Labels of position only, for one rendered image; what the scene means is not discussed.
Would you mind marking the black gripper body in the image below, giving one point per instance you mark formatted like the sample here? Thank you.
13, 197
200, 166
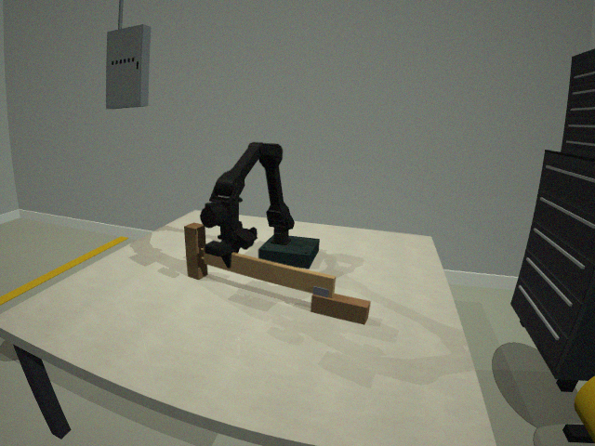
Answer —
216, 248

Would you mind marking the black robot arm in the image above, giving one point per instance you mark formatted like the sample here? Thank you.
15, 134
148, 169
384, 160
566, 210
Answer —
232, 183

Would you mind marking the long brown wooden rail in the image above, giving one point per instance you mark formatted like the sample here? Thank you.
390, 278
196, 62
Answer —
295, 278

